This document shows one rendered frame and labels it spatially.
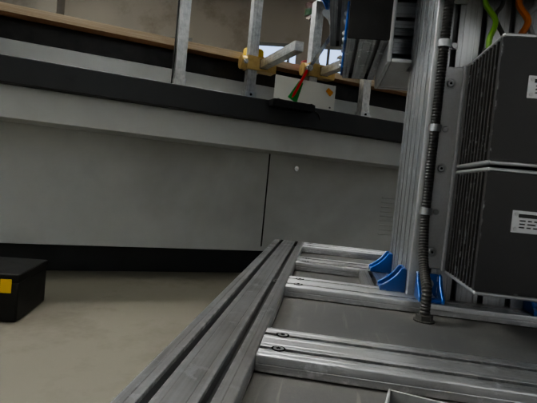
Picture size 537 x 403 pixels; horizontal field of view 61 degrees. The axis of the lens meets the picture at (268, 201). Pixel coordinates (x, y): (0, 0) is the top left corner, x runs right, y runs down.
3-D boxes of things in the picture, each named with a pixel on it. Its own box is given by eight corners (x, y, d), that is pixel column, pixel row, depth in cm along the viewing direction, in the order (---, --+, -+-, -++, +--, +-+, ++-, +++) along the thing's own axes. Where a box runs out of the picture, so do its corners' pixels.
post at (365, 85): (366, 131, 186) (379, 13, 184) (359, 130, 185) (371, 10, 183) (361, 132, 190) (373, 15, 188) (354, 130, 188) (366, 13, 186)
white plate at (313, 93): (333, 111, 179) (336, 85, 178) (273, 101, 169) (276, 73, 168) (332, 111, 179) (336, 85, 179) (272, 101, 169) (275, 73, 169)
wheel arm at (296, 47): (304, 54, 141) (304, 41, 140) (293, 52, 139) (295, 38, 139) (253, 78, 181) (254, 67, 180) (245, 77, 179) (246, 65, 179)
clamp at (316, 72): (334, 80, 178) (336, 67, 178) (304, 74, 173) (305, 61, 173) (327, 82, 183) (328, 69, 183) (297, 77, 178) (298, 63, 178)
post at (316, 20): (312, 125, 177) (324, 0, 175) (304, 124, 175) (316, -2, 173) (308, 125, 180) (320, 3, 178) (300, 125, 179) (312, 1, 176)
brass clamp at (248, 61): (276, 73, 168) (277, 60, 168) (242, 66, 163) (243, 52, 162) (269, 76, 174) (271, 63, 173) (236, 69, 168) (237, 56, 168)
